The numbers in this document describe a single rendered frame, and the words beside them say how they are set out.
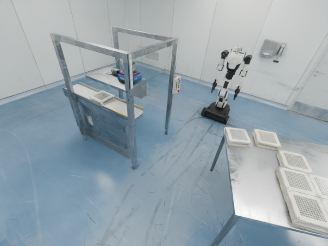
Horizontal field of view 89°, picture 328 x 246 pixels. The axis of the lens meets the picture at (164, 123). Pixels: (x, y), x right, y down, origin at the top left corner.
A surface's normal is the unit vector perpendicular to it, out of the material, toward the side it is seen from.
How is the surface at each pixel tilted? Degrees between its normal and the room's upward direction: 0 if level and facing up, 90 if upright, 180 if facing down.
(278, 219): 0
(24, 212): 0
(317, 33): 90
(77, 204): 0
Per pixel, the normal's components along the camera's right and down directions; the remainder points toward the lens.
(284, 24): -0.54, 0.48
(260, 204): 0.07, -0.79
